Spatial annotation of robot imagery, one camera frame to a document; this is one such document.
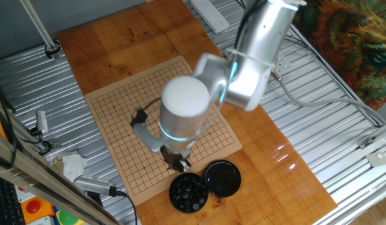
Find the camera stand foot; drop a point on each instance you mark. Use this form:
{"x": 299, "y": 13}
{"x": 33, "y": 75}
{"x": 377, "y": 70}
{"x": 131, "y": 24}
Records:
{"x": 94, "y": 198}

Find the black keyboard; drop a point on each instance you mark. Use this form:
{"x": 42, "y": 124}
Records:
{"x": 5, "y": 203}

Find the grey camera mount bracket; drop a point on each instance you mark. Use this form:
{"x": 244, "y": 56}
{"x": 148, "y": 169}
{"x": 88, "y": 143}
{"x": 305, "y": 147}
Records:
{"x": 146, "y": 137}

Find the tan paper Go board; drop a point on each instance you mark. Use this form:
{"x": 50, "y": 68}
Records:
{"x": 118, "y": 125}

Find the small silver camera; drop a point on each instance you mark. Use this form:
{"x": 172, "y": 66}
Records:
{"x": 42, "y": 122}

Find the white control box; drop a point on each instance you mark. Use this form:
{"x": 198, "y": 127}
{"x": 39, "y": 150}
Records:
{"x": 24, "y": 195}

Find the orange box red button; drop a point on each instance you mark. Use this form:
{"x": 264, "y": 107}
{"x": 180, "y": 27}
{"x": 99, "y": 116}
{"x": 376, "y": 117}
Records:
{"x": 35, "y": 207}

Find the black bowl lid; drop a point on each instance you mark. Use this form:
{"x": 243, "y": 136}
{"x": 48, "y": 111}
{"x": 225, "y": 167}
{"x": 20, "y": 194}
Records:
{"x": 222, "y": 178}

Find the grey box silver button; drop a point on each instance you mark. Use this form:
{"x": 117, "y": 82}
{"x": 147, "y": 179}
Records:
{"x": 44, "y": 221}

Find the white plate with hole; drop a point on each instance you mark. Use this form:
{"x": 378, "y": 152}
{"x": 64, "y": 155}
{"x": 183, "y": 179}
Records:
{"x": 372, "y": 161}

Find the crumpled white tissue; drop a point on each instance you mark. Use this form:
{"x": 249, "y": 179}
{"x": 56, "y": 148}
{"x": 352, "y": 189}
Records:
{"x": 74, "y": 165}

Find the white power strip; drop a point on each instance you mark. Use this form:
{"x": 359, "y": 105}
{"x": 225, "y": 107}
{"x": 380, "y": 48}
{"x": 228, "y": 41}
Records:
{"x": 211, "y": 15}

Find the yellow plastic packet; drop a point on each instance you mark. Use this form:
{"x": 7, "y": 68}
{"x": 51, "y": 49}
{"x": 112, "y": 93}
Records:
{"x": 57, "y": 162}

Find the wood grain table sheet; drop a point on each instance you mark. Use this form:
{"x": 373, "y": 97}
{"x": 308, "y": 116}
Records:
{"x": 258, "y": 175}

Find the beige frame beam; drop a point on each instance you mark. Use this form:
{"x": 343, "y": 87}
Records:
{"x": 40, "y": 184}

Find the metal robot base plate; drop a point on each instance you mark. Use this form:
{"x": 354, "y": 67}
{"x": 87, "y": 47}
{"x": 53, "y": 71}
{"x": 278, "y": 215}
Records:
{"x": 282, "y": 61}

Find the small metal bracket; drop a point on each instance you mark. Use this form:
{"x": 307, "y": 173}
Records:
{"x": 364, "y": 143}

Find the yellow box green button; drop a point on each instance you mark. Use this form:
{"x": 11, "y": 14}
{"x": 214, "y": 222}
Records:
{"x": 66, "y": 218}

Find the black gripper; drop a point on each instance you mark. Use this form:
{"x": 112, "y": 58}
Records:
{"x": 175, "y": 154}

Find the colourful patterned cloth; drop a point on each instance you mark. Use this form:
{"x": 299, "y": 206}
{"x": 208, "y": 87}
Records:
{"x": 352, "y": 37}

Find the metal pole with black clamp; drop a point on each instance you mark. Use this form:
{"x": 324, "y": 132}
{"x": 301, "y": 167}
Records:
{"x": 40, "y": 26}

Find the black bowl of Go stones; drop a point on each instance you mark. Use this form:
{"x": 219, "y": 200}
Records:
{"x": 186, "y": 200}

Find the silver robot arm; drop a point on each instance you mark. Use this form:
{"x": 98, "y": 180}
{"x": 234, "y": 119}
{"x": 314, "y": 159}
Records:
{"x": 258, "y": 47}

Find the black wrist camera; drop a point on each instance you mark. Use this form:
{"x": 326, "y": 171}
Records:
{"x": 140, "y": 118}

